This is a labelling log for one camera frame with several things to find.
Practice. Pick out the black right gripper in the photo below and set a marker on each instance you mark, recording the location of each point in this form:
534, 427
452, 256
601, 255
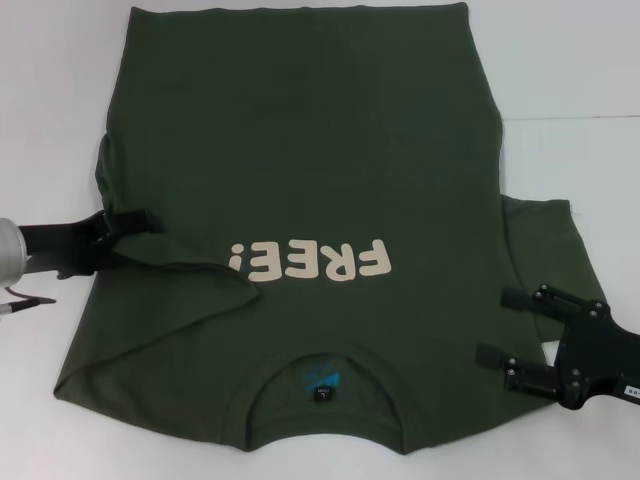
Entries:
600, 355

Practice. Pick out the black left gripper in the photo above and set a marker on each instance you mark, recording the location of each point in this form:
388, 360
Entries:
60, 247

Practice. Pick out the dark green FREE t-shirt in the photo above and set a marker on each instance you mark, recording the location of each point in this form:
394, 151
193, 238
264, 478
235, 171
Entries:
310, 150

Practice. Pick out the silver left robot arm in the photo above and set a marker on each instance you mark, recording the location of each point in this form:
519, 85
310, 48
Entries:
11, 252

